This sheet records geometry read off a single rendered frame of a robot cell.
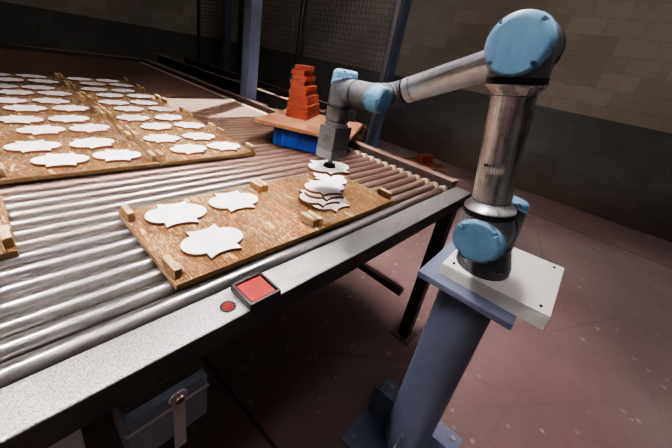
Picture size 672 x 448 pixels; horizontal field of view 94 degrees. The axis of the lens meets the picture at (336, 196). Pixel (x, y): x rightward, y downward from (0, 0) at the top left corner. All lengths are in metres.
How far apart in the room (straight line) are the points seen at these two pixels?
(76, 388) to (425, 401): 1.04
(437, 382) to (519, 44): 1.02
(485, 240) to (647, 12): 5.01
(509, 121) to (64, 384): 0.88
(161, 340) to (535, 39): 0.84
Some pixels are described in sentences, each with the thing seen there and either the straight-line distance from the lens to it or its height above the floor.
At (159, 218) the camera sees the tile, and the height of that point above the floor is 0.95.
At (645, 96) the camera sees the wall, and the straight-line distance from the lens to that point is 5.55.
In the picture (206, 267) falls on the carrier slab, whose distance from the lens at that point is 0.76.
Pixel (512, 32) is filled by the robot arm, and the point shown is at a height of 1.50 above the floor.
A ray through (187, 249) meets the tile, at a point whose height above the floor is 0.95.
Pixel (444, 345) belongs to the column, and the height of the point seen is 0.64.
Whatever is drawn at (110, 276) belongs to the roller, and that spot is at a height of 0.91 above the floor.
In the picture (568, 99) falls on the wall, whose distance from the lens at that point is 5.55.
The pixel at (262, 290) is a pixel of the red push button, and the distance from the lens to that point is 0.71.
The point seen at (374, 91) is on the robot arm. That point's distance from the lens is 0.90.
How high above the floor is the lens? 1.41
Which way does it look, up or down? 24 degrees down
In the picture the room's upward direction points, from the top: 11 degrees clockwise
